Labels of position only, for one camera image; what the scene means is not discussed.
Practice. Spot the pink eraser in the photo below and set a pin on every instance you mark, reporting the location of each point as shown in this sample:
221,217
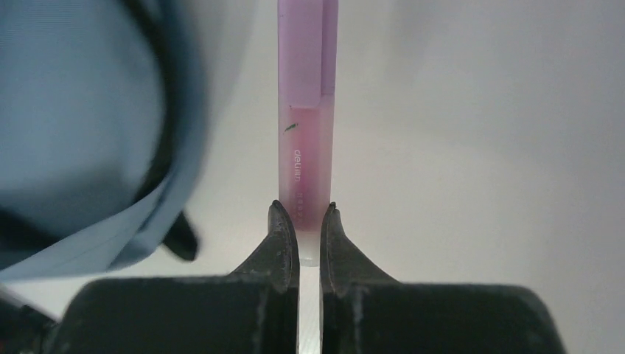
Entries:
307,54

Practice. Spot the blue student backpack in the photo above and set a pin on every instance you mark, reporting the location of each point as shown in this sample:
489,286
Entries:
102,132

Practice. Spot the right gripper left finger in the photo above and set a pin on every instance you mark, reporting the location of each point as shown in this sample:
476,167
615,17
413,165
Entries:
251,310

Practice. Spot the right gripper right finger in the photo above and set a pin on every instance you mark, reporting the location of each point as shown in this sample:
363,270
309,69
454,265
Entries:
365,310

